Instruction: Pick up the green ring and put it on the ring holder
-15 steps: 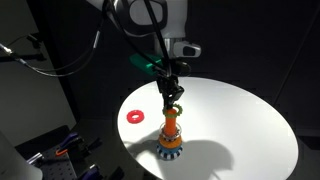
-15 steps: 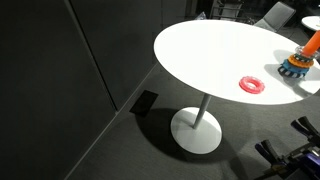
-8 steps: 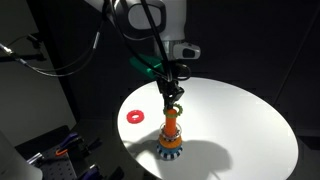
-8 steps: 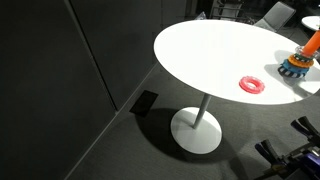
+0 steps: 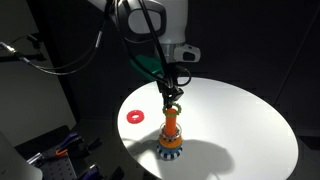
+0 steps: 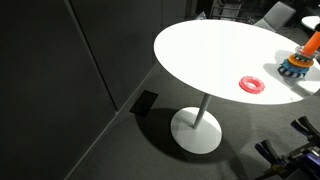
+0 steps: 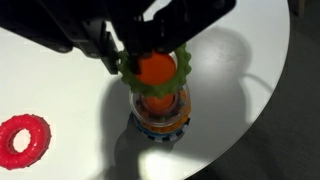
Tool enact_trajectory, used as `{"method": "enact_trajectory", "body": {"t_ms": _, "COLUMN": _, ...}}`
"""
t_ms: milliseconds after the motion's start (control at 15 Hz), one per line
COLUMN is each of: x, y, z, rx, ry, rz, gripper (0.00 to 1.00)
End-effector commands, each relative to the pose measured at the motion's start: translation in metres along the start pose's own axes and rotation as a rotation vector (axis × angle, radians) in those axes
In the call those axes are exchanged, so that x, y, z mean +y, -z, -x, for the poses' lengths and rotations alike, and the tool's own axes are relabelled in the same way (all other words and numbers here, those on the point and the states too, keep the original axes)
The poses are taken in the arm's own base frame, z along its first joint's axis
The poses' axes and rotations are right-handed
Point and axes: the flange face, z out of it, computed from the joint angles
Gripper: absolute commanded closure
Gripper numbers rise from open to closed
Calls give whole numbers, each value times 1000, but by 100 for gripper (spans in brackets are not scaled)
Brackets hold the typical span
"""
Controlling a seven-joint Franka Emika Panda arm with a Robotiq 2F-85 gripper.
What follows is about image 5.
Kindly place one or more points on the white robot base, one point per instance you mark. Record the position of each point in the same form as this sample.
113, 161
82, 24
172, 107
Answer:
13, 163

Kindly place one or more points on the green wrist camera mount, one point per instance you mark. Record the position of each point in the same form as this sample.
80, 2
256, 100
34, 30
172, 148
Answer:
146, 65

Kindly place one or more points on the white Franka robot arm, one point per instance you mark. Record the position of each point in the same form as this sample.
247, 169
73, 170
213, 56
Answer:
166, 20

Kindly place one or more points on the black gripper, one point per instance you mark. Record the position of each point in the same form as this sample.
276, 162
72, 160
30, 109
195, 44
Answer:
171, 85

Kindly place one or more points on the perforated metal breadboard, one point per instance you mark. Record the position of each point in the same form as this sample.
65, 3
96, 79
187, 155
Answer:
56, 168

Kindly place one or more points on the aluminium extrusion piece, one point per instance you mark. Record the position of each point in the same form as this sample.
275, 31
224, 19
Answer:
35, 158

